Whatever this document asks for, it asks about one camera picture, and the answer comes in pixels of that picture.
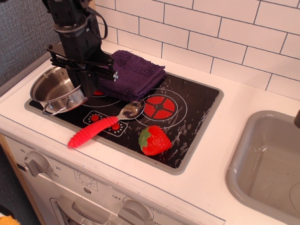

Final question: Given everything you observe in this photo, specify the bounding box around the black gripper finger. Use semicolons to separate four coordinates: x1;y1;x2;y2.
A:
78;70;99;98
66;68;80;87

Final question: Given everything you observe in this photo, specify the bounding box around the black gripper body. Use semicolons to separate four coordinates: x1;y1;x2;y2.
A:
46;27;118;81

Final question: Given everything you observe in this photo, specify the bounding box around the stainless steel bowl pot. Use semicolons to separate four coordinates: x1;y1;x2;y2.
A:
30;67;88;116

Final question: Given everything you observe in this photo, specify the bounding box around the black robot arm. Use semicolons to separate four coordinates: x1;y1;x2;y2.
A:
42;0;118;98

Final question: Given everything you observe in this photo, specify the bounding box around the purple folded towel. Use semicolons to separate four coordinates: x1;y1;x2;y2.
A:
98;50;166;102

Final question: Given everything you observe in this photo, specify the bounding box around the black toy stovetop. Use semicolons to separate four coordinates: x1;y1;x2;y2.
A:
25;73;223;175

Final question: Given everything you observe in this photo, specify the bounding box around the red toy strawberry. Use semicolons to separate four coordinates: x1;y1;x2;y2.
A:
138;125;172;156

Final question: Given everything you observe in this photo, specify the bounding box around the grey left oven knob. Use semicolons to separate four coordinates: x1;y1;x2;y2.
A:
24;151;50;177

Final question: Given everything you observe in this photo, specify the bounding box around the grey oven knob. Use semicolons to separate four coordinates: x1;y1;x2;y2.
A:
118;200;150;225
24;151;50;177

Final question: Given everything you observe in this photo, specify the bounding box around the grey right oven knob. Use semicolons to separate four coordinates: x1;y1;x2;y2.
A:
118;200;150;225

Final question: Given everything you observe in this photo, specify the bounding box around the yellow black object corner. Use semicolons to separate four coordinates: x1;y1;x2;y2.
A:
0;216;21;225

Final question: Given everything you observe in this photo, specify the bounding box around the grey sink basin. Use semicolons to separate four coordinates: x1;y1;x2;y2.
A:
226;111;300;225

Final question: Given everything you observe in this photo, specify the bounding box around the red handled metal spoon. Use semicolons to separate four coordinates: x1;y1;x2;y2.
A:
67;99;145;148

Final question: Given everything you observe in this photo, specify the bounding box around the grey oven door handle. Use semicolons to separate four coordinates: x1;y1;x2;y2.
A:
56;196;110;225

